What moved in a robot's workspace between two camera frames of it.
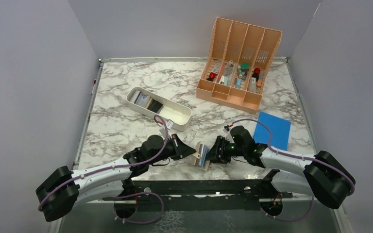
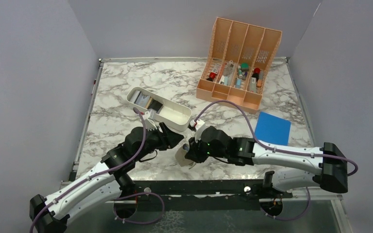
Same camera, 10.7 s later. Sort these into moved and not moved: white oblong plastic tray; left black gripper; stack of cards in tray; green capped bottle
Moved: left black gripper
Not moved: stack of cards in tray; green capped bottle; white oblong plastic tray
